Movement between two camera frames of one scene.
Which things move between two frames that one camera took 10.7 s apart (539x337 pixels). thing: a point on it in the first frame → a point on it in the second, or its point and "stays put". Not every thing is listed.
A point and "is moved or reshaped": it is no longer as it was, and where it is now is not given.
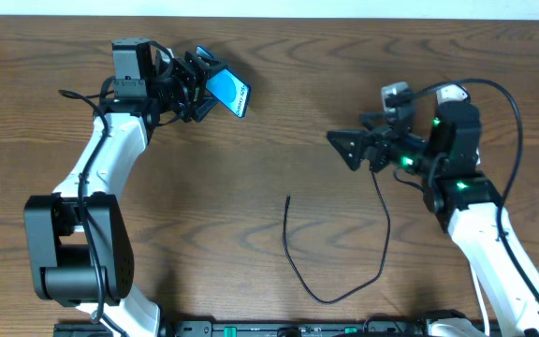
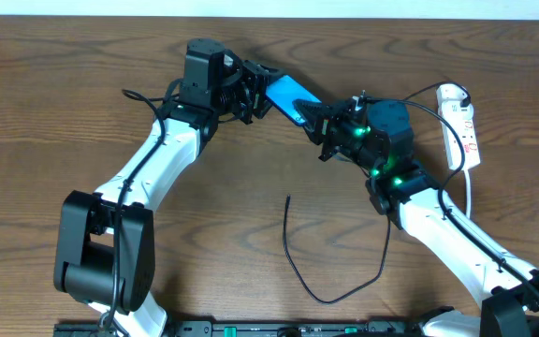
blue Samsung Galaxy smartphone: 228,87 is moved or reshaped
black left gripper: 194,87 → 254,92
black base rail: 257,329 stays put
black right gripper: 372,146 → 327,129
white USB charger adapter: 450,93 stays put
